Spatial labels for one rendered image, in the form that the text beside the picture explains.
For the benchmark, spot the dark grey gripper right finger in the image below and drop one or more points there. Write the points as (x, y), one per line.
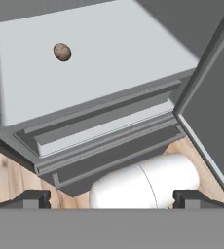
(187, 199)

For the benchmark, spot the grey open fridge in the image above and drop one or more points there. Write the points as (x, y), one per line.
(94, 64)

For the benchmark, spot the white rounded cylinder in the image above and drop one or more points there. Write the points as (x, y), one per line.
(143, 186)

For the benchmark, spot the grey fridge drawer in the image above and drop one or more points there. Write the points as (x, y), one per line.
(94, 129)

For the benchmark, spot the grey fridge door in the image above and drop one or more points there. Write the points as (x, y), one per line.
(214, 107)

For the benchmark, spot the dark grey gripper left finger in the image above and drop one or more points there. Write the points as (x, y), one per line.
(36, 199)

